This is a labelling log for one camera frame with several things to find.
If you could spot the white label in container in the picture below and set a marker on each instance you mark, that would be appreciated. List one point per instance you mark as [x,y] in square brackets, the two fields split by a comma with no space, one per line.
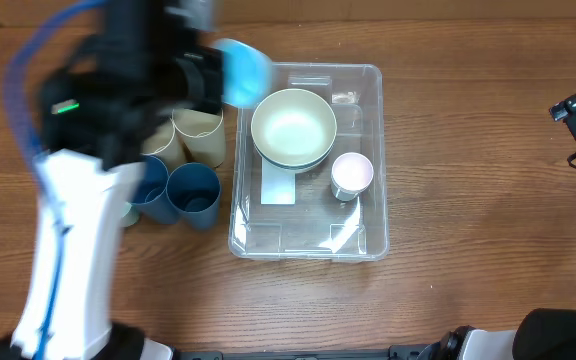
[278,186]

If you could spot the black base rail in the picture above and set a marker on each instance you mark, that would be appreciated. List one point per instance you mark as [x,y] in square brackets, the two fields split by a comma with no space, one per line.
[394,352]

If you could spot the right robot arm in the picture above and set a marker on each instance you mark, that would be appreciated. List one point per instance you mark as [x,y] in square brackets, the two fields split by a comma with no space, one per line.
[543,333]

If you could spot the light blue small cup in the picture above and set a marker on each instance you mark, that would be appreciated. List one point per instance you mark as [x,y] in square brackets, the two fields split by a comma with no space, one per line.
[248,73]

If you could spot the clear plastic storage container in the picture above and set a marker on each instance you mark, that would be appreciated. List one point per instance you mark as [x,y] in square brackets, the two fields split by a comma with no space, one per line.
[317,226]

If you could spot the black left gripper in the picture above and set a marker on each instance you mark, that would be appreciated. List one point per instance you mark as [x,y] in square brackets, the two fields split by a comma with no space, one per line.
[212,97]

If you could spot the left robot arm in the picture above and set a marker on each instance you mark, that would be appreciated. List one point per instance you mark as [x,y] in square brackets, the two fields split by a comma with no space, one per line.
[84,148]

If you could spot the cream bowl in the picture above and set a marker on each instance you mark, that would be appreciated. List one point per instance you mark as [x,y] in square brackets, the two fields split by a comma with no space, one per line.
[287,163]
[294,122]

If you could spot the dark blue bowl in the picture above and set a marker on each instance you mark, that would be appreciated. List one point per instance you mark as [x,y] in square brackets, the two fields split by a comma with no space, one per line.
[295,168]

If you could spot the mint green small cup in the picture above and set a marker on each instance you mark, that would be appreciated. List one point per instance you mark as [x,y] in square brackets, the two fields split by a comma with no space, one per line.
[129,215]

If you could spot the tall dark blue cup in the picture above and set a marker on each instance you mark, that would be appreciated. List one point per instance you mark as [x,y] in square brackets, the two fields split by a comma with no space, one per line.
[150,197]

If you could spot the tall beige cup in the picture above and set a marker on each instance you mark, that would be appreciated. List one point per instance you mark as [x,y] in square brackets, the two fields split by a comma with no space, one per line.
[203,134]
[166,145]

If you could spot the pink small cup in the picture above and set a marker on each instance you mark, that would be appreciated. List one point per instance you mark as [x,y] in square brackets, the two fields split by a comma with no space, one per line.
[351,173]

